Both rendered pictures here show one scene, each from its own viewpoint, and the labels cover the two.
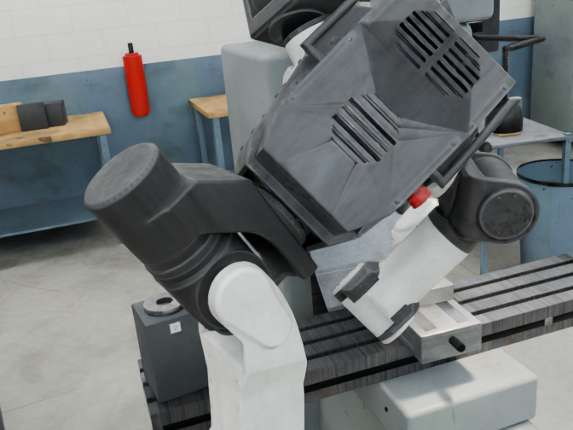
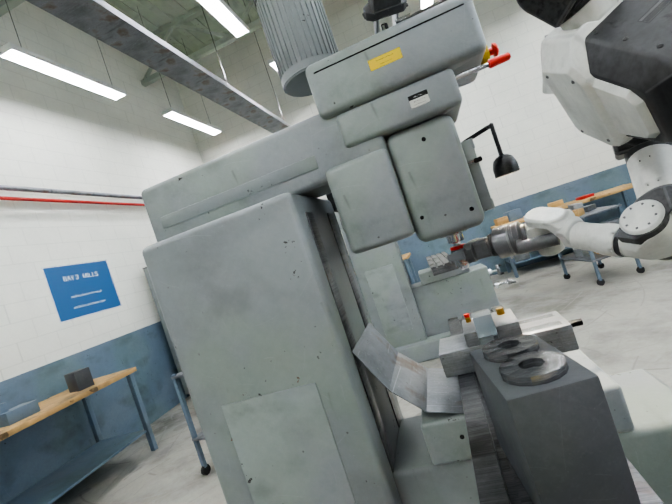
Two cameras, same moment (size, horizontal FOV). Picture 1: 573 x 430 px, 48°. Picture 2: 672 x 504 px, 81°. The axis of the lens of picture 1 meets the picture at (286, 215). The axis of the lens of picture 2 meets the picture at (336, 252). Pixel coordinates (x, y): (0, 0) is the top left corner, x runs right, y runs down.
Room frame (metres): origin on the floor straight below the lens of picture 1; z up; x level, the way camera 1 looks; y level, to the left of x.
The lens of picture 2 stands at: (1.12, 0.87, 1.37)
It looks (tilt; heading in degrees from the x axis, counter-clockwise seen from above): 0 degrees down; 302
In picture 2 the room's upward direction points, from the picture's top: 19 degrees counter-clockwise
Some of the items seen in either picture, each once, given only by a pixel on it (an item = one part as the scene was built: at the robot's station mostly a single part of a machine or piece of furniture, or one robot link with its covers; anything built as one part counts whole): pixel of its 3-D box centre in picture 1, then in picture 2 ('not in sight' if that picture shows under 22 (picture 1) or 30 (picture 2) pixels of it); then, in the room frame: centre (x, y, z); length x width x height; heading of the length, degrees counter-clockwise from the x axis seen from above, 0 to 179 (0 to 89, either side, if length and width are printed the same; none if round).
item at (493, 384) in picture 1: (419, 362); (508, 399); (1.44, -0.31, 0.79); 0.50 x 0.35 x 0.12; 17
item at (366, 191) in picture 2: not in sight; (374, 203); (1.62, -0.25, 1.47); 0.24 x 0.19 x 0.26; 107
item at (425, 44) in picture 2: not in sight; (394, 73); (1.45, -0.30, 1.81); 0.47 x 0.26 x 0.16; 17
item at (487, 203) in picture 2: not in sight; (476, 175); (1.33, -0.34, 1.45); 0.04 x 0.04 x 0.21; 17
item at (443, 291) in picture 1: (419, 293); (505, 323); (1.38, -0.30, 1.02); 0.15 x 0.06 x 0.04; 105
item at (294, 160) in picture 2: not in sight; (267, 179); (1.91, -0.16, 1.66); 0.80 x 0.23 x 0.20; 17
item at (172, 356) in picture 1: (193, 335); (539, 413); (1.26, 0.23, 1.03); 0.22 x 0.12 x 0.20; 115
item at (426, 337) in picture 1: (414, 301); (499, 337); (1.40, -0.29, 0.98); 0.35 x 0.15 x 0.11; 15
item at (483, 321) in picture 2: not in sight; (483, 323); (1.43, -0.28, 1.03); 0.06 x 0.05 x 0.06; 105
